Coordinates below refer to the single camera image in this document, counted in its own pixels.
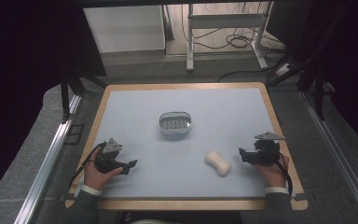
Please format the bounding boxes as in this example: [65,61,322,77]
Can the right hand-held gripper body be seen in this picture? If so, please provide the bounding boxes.
[249,131,286,166]

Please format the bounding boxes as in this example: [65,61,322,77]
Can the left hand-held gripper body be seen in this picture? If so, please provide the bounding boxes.
[94,137,123,174]

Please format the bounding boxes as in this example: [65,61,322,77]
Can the cream soap bar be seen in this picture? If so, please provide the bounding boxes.
[204,149,232,177]

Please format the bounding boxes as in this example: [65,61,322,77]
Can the person's right hand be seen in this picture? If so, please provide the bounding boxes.
[252,151,290,189]

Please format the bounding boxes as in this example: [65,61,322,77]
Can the person's left hand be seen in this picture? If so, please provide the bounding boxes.
[83,147,124,191]

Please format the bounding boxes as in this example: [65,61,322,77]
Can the black metal stand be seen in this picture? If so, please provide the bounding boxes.
[59,69,108,123]
[296,66,337,121]

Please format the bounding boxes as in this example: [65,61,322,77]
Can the white power strip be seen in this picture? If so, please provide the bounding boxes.
[274,63,294,77]

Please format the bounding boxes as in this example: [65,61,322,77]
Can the white cabinet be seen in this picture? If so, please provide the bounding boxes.
[83,5,167,54]

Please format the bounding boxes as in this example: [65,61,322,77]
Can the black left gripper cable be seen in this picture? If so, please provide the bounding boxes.
[68,142,107,191]

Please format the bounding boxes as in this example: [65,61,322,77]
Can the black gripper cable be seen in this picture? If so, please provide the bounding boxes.
[68,142,107,191]
[272,150,294,198]

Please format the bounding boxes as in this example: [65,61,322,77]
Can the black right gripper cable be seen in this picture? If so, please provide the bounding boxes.
[272,150,294,198]

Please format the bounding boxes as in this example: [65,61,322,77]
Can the black floor bracket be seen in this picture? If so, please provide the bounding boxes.
[64,123,86,146]

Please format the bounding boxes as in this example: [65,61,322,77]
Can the aluminium rail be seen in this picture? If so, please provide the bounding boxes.
[13,93,82,224]
[300,91,358,224]

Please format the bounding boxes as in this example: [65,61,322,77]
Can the black floor cables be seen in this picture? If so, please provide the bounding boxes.
[180,2,288,84]

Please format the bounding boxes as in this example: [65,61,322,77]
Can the white metal desk frame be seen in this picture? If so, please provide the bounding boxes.
[186,2,270,73]

